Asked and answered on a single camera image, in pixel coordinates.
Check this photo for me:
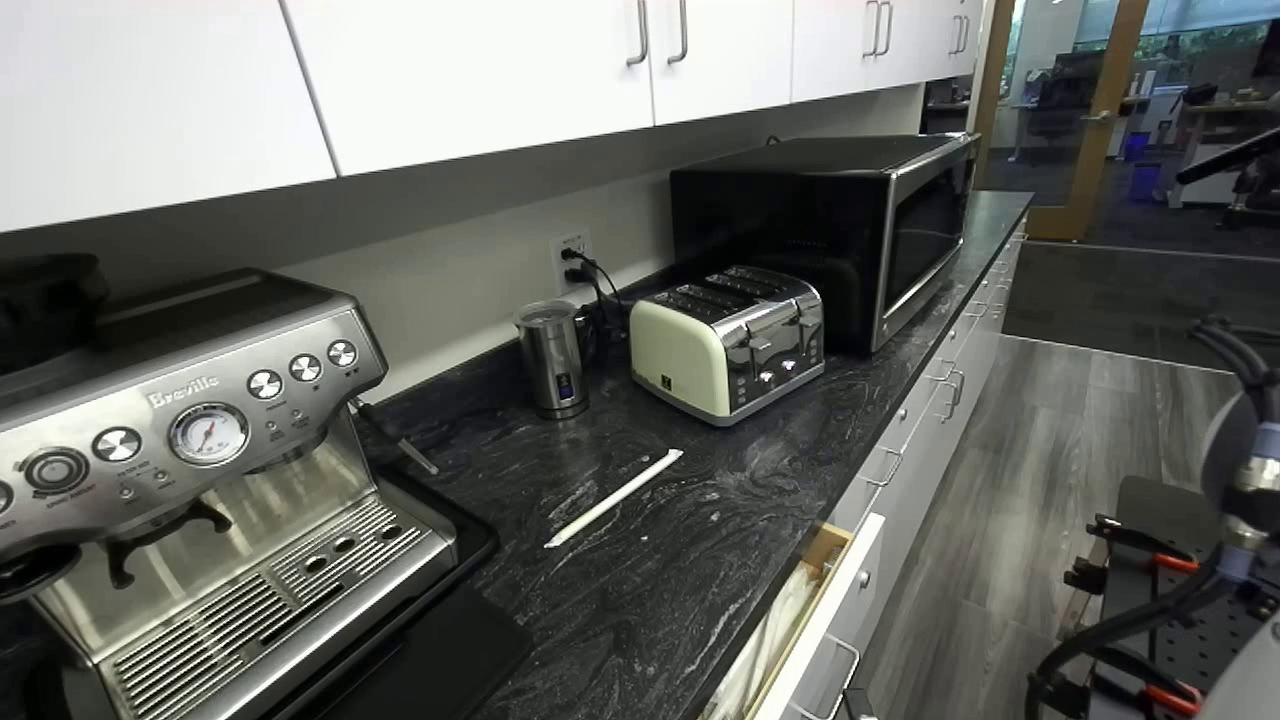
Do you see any white drawer with wooden sides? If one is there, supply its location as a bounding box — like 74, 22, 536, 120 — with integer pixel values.
699, 514, 891, 720

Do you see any wide white drawer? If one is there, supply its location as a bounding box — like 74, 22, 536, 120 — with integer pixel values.
954, 224, 1032, 393

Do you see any cream and steel toaster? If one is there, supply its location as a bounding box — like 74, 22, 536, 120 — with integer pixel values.
624, 259, 833, 431

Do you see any steel milk frother jug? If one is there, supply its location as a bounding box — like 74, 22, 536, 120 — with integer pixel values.
513, 298, 599, 425

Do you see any white strip on counter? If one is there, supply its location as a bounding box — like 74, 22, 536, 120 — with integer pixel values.
542, 446, 688, 558

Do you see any stainless steel black microwave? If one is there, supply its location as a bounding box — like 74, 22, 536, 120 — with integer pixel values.
668, 130, 985, 362

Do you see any white upper cabinet door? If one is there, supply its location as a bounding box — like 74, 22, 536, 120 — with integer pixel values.
877, 0, 992, 96
647, 0, 799, 131
790, 0, 888, 105
282, 0, 662, 180
0, 0, 339, 238

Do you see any stainless steel espresso machine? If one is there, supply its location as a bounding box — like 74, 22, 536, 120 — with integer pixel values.
0, 247, 465, 720

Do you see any blue bin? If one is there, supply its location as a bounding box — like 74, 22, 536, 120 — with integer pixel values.
1122, 125, 1164, 209

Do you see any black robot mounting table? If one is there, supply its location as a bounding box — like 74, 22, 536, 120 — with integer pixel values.
1094, 474, 1280, 720

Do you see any black plug with cable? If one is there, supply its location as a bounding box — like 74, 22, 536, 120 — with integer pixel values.
565, 247, 638, 344

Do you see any white wall outlet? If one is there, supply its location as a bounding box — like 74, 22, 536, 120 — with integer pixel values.
556, 232, 599, 291

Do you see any steel drawer handle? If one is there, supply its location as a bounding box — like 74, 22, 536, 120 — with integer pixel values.
937, 365, 969, 425

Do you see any wooden door frame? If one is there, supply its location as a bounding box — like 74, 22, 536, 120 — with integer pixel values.
1023, 0, 1154, 247

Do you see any black clamp with orange handle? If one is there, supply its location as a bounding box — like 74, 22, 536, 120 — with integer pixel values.
1082, 514, 1207, 580
1061, 637, 1207, 720

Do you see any black cable along robot arm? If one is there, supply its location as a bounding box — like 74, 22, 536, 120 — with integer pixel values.
1023, 316, 1280, 720

